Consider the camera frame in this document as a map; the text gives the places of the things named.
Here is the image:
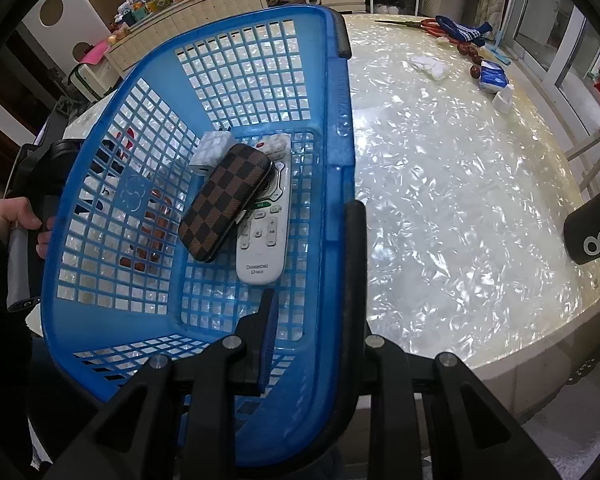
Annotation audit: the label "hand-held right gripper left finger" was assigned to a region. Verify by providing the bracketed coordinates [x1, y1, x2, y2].
[55, 287, 281, 480]

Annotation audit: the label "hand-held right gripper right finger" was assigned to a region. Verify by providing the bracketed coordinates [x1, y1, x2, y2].
[344, 199, 556, 480]

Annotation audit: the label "white remote control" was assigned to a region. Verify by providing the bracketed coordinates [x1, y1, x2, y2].
[235, 132, 293, 286]

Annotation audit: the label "brown wooden massage comb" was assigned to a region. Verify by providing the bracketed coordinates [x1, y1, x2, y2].
[120, 191, 176, 271]

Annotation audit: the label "brown checkered case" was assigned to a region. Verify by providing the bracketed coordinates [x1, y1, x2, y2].
[178, 143, 273, 263]

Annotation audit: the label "blue plastic basket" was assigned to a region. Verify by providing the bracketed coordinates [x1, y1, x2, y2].
[40, 4, 366, 468]

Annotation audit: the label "red lanyard strap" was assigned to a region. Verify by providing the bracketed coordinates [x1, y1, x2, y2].
[114, 130, 137, 157]

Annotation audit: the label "white power adapter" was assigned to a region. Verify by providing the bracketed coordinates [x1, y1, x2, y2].
[189, 131, 233, 176]

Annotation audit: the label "person's left hand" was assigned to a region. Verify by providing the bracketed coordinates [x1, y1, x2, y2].
[0, 197, 56, 261]

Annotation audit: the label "white suitcase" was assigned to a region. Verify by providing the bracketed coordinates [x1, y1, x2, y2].
[67, 55, 123, 103]

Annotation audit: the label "crumpled white tissue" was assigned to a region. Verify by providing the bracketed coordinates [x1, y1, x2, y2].
[411, 54, 451, 82]

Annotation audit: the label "pink folder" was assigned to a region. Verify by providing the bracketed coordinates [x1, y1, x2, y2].
[80, 42, 111, 66]

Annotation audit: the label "blue tissue pack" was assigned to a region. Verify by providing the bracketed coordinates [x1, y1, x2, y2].
[479, 60, 508, 92]

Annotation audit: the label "cluster of red dates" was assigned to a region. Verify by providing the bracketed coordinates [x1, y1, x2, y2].
[455, 40, 483, 78]

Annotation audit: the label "black punching bag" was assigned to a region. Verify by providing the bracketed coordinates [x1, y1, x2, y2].
[562, 200, 600, 266]

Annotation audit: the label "blue white striped cloth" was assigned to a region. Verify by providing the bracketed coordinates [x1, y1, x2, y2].
[435, 16, 493, 46]

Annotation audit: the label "blue flat mop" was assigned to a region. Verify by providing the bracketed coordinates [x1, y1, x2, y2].
[487, 35, 511, 63]

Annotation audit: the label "wooden clothes rack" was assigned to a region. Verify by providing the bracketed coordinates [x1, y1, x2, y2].
[565, 115, 600, 201]

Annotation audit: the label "cream tv cabinet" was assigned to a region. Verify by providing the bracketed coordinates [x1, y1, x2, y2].
[102, 0, 368, 76]

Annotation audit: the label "assorted bottles and packets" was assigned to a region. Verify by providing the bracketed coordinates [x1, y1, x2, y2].
[115, 0, 173, 26]

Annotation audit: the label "glass sliding door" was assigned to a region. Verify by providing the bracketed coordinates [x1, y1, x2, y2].
[510, 0, 600, 91]

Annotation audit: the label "red-handled scissors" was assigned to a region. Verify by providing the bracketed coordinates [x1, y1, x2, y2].
[375, 17, 448, 38]

